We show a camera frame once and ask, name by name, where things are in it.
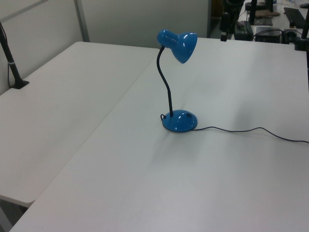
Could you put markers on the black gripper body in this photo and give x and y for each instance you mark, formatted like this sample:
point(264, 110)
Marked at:
point(234, 2)

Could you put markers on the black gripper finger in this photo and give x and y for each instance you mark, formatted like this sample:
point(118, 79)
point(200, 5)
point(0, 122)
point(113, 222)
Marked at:
point(233, 21)
point(224, 26)

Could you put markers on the blue gooseneck desk lamp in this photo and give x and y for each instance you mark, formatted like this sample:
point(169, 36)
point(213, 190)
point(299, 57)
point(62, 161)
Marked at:
point(183, 46)

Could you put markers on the black box with green light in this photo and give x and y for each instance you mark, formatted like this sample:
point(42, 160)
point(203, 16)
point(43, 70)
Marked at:
point(245, 30)

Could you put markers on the black monitor stand pole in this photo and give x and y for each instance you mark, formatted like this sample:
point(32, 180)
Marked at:
point(253, 12)

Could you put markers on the black flat pad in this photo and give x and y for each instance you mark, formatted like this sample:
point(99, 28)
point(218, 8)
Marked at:
point(263, 22)

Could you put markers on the brown cloth item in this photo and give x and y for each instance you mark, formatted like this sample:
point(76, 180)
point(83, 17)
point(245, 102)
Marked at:
point(266, 13)

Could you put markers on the black electronics box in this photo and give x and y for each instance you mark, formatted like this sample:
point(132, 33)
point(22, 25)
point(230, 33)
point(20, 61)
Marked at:
point(268, 33)

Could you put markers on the black table clamp mount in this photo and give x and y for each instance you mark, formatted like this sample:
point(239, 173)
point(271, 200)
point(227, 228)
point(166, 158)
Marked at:
point(301, 38)

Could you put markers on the grey partition post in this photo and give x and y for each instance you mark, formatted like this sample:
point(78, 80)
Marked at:
point(82, 19)

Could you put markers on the black camera stand pole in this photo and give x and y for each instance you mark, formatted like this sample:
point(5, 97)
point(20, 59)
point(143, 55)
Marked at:
point(10, 62)

